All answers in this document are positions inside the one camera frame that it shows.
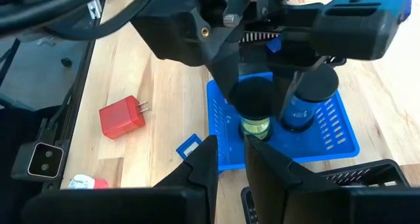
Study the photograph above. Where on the blue plastic basket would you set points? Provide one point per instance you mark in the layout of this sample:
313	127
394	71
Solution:
328	142

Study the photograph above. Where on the silver metal bracket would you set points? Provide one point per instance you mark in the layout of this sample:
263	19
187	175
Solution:
95	8

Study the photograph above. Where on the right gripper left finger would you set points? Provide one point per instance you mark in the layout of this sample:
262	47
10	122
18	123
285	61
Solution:
131	207

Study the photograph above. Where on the black table-level camera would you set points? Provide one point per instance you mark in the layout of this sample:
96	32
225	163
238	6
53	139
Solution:
41	160

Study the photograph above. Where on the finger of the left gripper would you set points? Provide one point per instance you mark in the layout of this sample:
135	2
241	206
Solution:
226	77
283	86

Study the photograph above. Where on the black metal table frame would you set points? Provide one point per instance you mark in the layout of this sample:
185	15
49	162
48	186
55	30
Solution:
78	86

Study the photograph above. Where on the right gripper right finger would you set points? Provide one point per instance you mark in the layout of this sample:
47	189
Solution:
311	204

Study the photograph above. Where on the red multiport USB charger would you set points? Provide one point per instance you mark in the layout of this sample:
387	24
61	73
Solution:
121	119

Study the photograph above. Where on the black plastic basket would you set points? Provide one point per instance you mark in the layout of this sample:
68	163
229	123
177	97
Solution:
361	174
259	36

